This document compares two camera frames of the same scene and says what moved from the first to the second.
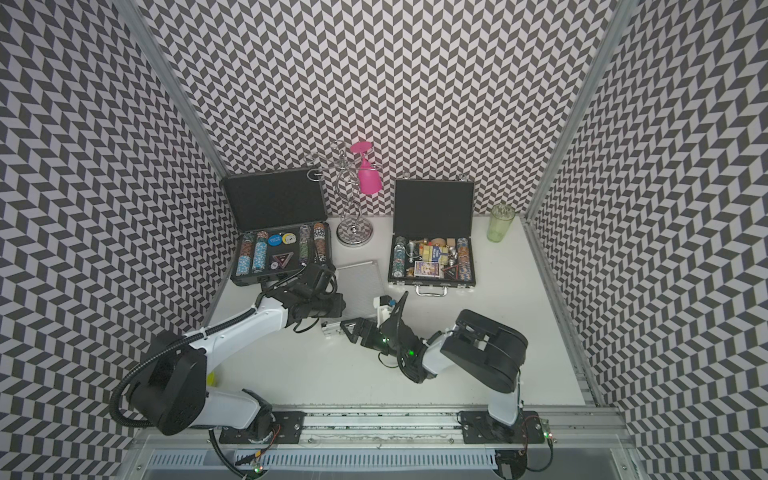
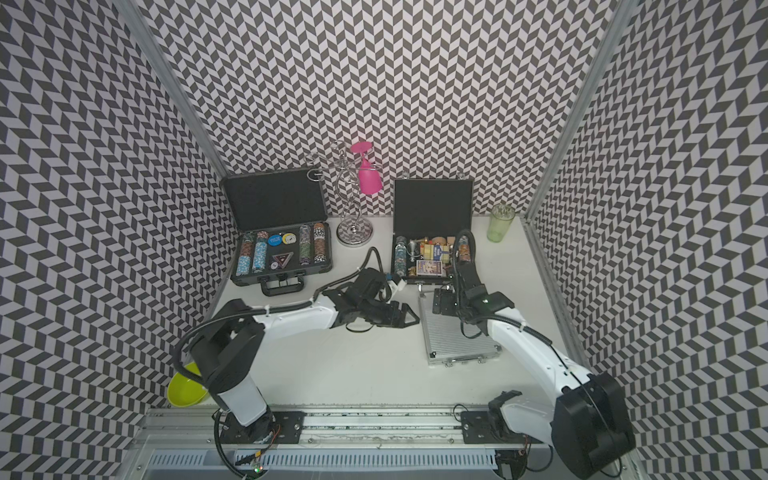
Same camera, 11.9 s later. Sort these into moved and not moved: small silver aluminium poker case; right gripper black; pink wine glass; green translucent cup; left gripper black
Moved: right gripper black; left gripper black; small silver aluminium poker case
Not moved: green translucent cup; pink wine glass
